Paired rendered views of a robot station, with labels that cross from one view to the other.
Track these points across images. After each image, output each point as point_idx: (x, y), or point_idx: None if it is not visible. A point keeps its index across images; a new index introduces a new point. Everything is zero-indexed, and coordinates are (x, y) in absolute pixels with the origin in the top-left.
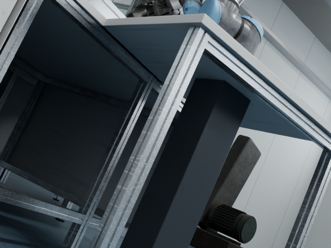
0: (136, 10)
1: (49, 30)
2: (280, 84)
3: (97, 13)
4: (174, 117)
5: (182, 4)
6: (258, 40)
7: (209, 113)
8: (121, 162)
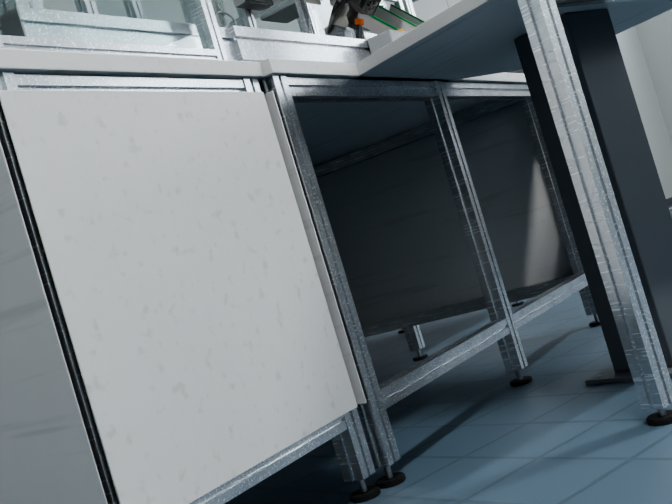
0: (336, 15)
1: None
2: None
3: (344, 67)
4: (464, 108)
5: None
6: None
7: (580, 70)
8: (441, 222)
